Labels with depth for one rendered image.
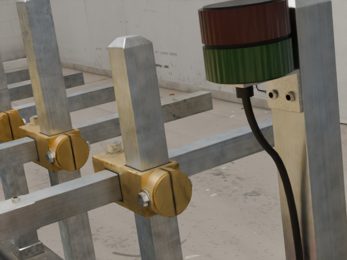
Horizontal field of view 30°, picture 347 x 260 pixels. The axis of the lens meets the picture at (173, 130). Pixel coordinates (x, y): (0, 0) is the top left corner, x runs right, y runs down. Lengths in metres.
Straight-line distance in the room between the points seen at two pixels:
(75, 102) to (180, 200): 0.59
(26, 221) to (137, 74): 0.19
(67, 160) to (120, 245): 2.05
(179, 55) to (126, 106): 5.28
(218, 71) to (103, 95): 0.85
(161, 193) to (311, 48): 0.27
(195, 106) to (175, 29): 4.87
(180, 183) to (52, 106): 0.28
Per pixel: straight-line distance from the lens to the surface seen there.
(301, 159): 0.47
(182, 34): 5.85
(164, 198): 0.67
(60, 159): 0.88
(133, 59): 0.66
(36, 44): 0.88
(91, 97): 1.25
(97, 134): 0.98
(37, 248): 1.21
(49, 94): 0.90
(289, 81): 0.46
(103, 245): 2.95
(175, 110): 1.05
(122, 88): 0.68
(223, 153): 0.79
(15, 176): 1.17
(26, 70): 1.73
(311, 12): 0.46
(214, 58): 0.42
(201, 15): 0.43
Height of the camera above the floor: 1.18
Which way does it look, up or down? 15 degrees down
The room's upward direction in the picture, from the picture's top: 8 degrees counter-clockwise
